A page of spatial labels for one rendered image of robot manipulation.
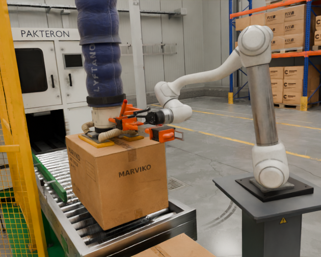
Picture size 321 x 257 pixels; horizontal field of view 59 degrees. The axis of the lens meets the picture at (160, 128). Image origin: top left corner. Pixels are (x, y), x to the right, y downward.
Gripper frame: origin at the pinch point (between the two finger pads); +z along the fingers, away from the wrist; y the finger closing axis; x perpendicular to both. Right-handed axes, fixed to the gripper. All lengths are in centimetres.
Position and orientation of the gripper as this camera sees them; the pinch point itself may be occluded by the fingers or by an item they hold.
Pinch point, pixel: (128, 123)
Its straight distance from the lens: 151.3
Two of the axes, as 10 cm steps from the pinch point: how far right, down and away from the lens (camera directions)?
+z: -8.3, 1.8, -5.2
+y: 0.7, 9.7, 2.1
